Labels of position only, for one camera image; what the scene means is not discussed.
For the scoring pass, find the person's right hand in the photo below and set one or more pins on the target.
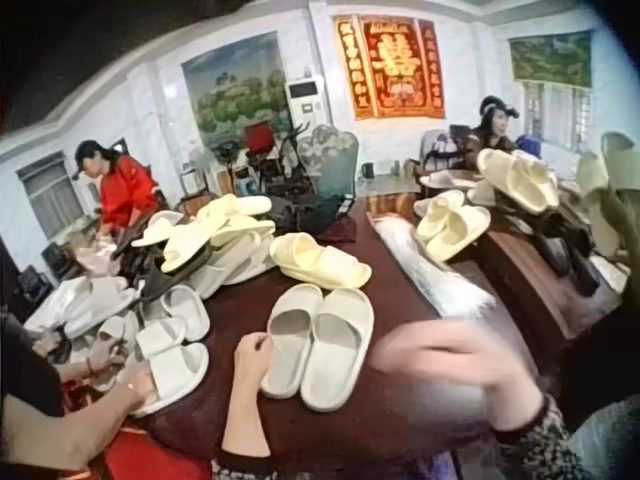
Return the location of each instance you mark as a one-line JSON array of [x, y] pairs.
[[407, 350]]

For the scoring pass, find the person's left hand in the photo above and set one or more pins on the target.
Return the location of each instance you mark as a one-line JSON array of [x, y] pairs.
[[248, 367]]

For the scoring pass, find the person's left fingers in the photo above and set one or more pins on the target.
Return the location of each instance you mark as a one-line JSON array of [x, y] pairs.
[[261, 343]]

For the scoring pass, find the white foam slipper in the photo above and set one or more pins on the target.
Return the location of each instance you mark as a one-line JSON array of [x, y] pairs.
[[340, 350], [289, 345], [172, 362], [445, 179], [114, 332], [177, 306]]

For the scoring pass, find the pale yellow foam slipper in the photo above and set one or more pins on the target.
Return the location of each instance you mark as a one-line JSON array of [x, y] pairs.
[[607, 170], [320, 260], [440, 212], [515, 180], [462, 232]]

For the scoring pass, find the heap of cream slippers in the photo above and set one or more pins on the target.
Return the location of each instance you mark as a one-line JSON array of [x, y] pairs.
[[230, 235]]

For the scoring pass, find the red cloth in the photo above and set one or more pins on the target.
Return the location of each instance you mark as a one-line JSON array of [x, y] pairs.
[[130, 455]]

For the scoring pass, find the heap of white slippers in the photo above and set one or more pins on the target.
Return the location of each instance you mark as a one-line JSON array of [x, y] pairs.
[[85, 300]]

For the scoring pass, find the stack of clear plastic bags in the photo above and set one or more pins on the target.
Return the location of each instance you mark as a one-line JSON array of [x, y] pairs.
[[430, 270]]

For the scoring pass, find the red box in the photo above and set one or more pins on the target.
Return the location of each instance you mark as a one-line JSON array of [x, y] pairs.
[[262, 137]]

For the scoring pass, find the white standing air conditioner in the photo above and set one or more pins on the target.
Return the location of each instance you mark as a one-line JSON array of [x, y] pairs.
[[306, 100]]

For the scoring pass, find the large landscape painting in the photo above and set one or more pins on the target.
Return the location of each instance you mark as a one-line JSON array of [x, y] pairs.
[[235, 90]]

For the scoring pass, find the barred window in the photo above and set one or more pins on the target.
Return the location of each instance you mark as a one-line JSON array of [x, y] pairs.
[[557, 112], [50, 195]]

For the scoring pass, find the dark shoe stand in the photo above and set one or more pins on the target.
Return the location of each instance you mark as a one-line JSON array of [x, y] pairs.
[[560, 240]]

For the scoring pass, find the small landscape painting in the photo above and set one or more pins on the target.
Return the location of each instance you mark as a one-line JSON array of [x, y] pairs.
[[550, 56]]

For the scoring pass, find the red and gold wall hanging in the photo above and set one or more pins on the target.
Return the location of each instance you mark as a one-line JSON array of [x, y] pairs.
[[389, 67]]

